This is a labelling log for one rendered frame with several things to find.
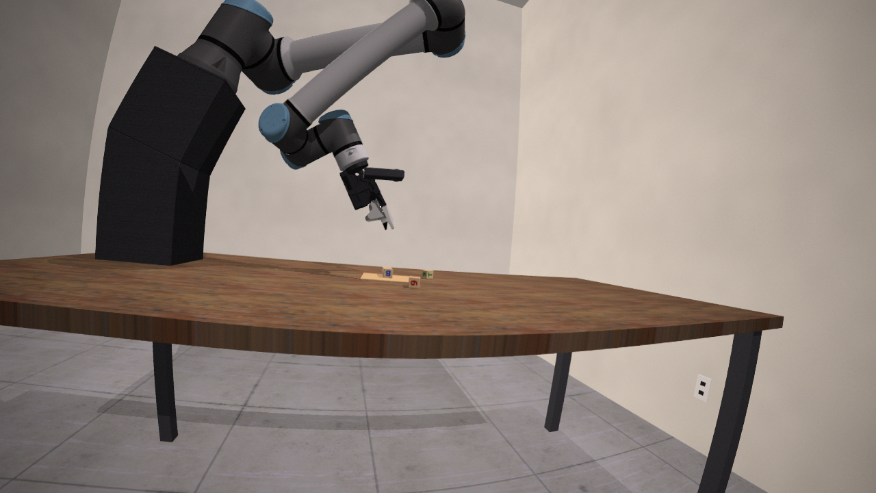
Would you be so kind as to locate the peach square mat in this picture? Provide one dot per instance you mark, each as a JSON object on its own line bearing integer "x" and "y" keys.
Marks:
{"x": 379, "y": 277}

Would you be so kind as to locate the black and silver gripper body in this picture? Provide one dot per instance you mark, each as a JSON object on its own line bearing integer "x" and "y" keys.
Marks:
{"x": 354, "y": 185}

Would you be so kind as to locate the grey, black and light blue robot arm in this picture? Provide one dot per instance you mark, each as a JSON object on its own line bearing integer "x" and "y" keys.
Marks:
{"x": 237, "y": 38}

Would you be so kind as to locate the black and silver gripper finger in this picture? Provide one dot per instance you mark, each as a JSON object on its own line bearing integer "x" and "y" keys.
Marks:
{"x": 379, "y": 208}
{"x": 383, "y": 220}

